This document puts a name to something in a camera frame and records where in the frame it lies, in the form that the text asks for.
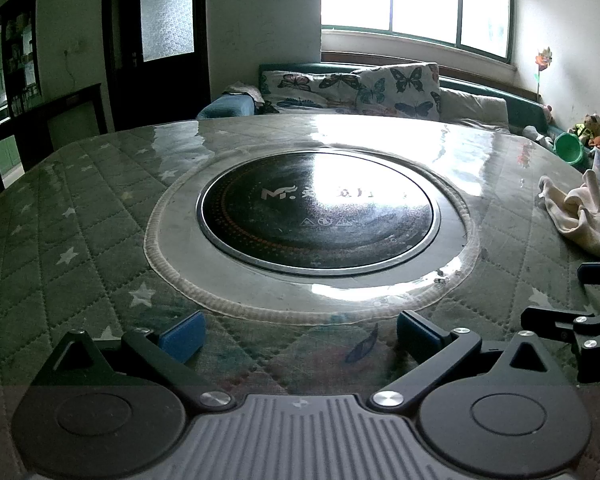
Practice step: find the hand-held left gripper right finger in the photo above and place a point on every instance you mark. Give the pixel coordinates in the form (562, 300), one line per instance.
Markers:
(420, 336)

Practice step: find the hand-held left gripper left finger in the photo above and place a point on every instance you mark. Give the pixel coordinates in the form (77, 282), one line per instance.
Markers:
(182, 336)

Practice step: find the cream knit garment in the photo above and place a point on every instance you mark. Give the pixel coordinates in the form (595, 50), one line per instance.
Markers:
(585, 220)

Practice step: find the green plastic bucket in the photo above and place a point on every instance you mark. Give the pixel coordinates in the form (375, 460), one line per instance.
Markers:
(570, 147)

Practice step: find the round black induction cooktop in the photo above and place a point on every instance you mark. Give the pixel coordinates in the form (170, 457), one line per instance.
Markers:
(280, 230)

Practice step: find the beige plush toy green vest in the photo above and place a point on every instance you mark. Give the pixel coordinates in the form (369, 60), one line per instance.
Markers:
(591, 122)

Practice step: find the grey plush toy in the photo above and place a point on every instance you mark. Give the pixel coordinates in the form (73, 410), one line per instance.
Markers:
(535, 134)

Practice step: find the pink plush toy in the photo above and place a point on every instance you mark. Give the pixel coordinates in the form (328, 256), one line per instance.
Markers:
(547, 112)

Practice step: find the teal sofa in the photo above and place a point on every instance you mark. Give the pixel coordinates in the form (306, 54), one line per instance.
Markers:
(520, 107)

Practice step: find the white cushion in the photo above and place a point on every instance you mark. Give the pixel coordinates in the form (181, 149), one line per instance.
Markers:
(472, 107)

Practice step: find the colourful pinwheel toy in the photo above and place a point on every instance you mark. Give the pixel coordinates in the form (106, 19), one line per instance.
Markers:
(543, 58)

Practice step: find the blue blanket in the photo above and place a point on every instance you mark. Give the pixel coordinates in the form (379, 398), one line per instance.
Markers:
(225, 106)

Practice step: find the square butterfly print pillow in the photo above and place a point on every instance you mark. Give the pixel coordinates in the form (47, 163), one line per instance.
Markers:
(400, 90)

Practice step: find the dark door with frosted glass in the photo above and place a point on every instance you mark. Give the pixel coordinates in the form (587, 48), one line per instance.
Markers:
(125, 95)

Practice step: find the white crumpled cloth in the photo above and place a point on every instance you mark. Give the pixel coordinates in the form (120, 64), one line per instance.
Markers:
(245, 91)

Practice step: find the white microwave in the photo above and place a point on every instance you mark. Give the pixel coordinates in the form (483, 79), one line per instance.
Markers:
(2, 116)

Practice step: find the green framed window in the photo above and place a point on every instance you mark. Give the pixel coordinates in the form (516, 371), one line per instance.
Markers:
(420, 0)

